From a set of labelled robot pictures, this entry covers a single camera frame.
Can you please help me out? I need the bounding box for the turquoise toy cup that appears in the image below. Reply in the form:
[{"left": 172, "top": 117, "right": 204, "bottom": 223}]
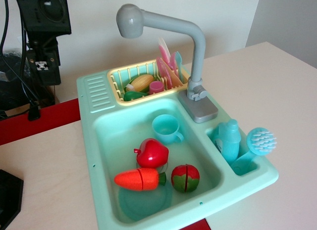
[{"left": 152, "top": 114, "right": 184, "bottom": 144}]

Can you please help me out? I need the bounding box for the pink toy plate front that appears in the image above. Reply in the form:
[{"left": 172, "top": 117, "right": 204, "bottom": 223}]
[{"left": 156, "top": 57, "right": 171, "bottom": 83}]

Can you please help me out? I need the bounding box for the pink toy plate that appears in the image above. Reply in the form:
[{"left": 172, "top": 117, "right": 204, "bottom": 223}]
[
  {"left": 158, "top": 37, "right": 171, "bottom": 68},
  {"left": 156, "top": 57, "right": 171, "bottom": 83}
]

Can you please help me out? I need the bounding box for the black cable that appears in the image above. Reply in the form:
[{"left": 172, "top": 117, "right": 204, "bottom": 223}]
[{"left": 0, "top": 0, "right": 41, "bottom": 121}]

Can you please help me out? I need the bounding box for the grey toy faucet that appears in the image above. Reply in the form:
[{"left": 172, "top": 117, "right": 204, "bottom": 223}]
[{"left": 116, "top": 4, "right": 218, "bottom": 123}]

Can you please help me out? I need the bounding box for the pink toy plate back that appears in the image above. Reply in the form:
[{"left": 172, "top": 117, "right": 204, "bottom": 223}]
[{"left": 158, "top": 37, "right": 171, "bottom": 68}]

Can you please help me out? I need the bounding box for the pink toy cup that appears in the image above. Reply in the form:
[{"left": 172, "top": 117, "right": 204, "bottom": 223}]
[{"left": 149, "top": 81, "right": 164, "bottom": 94}]

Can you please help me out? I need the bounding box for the turquoise toy dish brush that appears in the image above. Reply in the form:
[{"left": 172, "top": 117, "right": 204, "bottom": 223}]
[{"left": 231, "top": 127, "right": 277, "bottom": 176}]

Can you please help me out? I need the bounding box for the green toy vegetable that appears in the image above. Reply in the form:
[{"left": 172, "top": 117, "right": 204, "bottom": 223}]
[{"left": 123, "top": 91, "right": 149, "bottom": 101}]

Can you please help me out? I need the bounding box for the black object at left edge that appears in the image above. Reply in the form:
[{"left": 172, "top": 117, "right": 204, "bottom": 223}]
[{"left": 0, "top": 170, "right": 24, "bottom": 230}]

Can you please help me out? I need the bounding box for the turquoise toy soap bottle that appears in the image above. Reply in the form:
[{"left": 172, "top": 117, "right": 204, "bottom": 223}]
[{"left": 214, "top": 119, "right": 241, "bottom": 165}]

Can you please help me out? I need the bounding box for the turquoise toy fork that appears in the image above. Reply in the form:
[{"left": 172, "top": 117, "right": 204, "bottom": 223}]
[{"left": 175, "top": 51, "right": 184, "bottom": 83}]

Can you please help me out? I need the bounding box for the red green toy strawberry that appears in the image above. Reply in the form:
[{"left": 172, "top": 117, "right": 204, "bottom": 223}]
[{"left": 171, "top": 164, "right": 200, "bottom": 193}]

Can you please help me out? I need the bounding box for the red toy apple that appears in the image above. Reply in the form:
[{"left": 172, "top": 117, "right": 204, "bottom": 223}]
[{"left": 134, "top": 138, "right": 169, "bottom": 168}]

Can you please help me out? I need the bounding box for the mint green toy sink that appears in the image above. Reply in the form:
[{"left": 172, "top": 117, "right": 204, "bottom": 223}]
[{"left": 77, "top": 69, "right": 278, "bottom": 230}]

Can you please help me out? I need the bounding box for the yellow toy corn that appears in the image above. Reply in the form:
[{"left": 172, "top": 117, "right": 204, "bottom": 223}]
[{"left": 125, "top": 74, "right": 154, "bottom": 92}]

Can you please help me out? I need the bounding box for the turquoise toy spoon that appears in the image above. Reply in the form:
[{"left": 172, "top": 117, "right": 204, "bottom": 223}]
[{"left": 169, "top": 52, "right": 178, "bottom": 77}]

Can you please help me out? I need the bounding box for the turquoise toy plate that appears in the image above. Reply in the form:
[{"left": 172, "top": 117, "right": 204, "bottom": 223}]
[{"left": 118, "top": 182, "right": 172, "bottom": 221}]

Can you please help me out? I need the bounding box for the yellow dish rack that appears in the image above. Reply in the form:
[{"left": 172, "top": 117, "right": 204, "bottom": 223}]
[{"left": 107, "top": 59, "right": 189, "bottom": 106}]

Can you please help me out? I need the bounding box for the orange toy carrot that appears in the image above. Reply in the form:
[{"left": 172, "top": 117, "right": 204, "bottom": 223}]
[{"left": 114, "top": 168, "right": 166, "bottom": 191}]

